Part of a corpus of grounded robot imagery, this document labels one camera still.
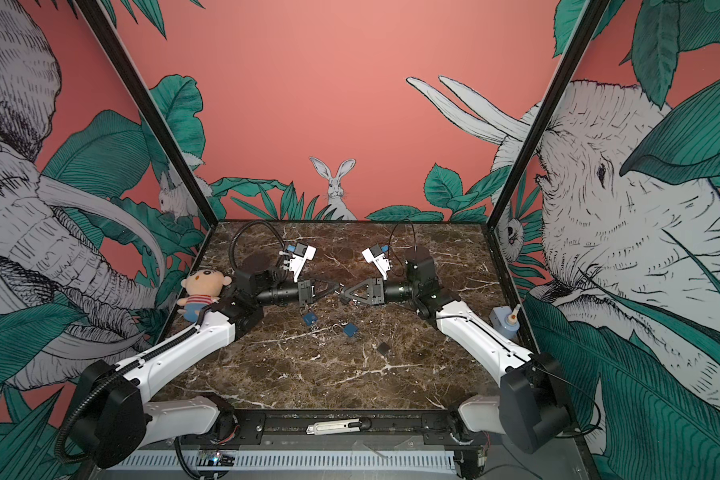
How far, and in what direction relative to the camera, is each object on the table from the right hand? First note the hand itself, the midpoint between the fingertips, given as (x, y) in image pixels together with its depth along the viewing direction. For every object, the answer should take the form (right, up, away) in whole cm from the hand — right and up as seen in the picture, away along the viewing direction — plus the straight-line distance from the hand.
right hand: (345, 297), depth 68 cm
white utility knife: (-2, -34, +7) cm, 35 cm away
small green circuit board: (-32, -40, +2) cm, 51 cm away
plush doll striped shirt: (-47, -1, +25) cm, 53 cm away
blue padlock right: (0, -14, +24) cm, 28 cm away
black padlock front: (+10, -19, +20) cm, 29 cm away
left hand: (-1, +2, +1) cm, 3 cm away
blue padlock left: (-14, -11, +25) cm, 30 cm away
